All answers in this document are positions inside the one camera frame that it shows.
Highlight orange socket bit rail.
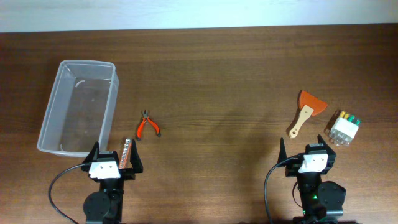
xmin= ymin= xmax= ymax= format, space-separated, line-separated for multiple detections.
xmin=119 ymin=138 xmax=132 ymax=169

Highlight left black cable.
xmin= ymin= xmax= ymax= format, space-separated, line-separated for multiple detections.
xmin=48 ymin=162 xmax=90 ymax=224

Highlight clear plastic storage container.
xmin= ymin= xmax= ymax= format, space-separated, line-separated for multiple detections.
xmin=37 ymin=60 xmax=119 ymax=157

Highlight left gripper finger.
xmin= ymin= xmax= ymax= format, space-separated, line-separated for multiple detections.
xmin=83 ymin=142 xmax=100 ymax=164
xmin=130 ymin=140 xmax=143 ymax=170

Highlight orange scraper with wooden handle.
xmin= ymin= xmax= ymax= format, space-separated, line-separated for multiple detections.
xmin=288 ymin=90 xmax=328 ymax=138

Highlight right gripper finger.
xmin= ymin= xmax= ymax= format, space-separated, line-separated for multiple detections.
xmin=278 ymin=138 xmax=287 ymax=165
xmin=317 ymin=134 xmax=328 ymax=146

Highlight clear box of screwdriver bits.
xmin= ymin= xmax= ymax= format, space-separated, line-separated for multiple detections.
xmin=325 ymin=109 xmax=362 ymax=146

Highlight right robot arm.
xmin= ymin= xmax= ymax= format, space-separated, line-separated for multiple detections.
xmin=277 ymin=136 xmax=346 ymax=223

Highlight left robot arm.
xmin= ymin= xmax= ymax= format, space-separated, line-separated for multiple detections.
xmin=81 ymin=139 xmax=144 ymax=223

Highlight orange handled cutting pliers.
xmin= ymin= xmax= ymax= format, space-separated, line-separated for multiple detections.
xmin=136 ymin=110 xmax=162 ymax=141

